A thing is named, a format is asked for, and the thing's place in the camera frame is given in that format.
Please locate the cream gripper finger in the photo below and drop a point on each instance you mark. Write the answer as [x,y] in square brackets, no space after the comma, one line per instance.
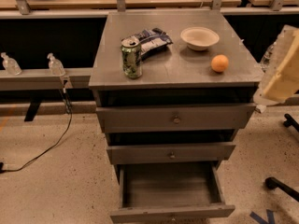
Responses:
[281,78]

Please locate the orange fruit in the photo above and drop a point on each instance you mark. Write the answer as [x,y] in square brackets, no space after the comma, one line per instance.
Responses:
[219,63]

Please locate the grey top drawer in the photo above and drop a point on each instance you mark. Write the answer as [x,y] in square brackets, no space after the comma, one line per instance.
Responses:
[170,118]

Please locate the grey drawer cabinet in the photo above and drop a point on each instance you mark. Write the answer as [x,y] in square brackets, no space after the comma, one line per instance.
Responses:
[175,76]

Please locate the grey middle drawer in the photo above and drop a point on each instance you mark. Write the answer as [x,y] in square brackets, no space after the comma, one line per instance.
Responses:
[166,153]

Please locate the grey open bottom drawer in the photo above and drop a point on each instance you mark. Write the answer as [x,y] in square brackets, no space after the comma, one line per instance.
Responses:
[170,192]

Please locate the clear water bottle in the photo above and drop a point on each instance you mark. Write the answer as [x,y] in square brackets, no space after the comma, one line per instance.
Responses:
[265,60]

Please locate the black chair leg upper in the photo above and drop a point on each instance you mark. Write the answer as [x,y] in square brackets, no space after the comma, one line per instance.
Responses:
[290,122]

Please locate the black chair leg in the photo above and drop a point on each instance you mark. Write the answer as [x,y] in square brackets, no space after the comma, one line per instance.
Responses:
[290,122]
[273,183]

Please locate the white paper bowl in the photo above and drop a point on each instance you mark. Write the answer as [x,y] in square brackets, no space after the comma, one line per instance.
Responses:
[199,38]

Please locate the black chair leg lower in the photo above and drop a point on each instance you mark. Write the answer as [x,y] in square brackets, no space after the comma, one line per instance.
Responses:
[273,183]

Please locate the blue white chip bag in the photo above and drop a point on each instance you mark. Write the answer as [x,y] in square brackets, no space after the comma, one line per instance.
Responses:
[152,41]

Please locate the green soda can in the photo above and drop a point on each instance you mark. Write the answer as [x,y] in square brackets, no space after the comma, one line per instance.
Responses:
[131,57]

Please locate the clear sanitizer bottle far left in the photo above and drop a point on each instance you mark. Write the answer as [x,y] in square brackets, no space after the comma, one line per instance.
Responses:
[10,64]

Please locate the clear sanitizer bottle near cable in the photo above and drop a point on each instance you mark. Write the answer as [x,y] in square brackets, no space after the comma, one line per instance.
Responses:
[55,66]

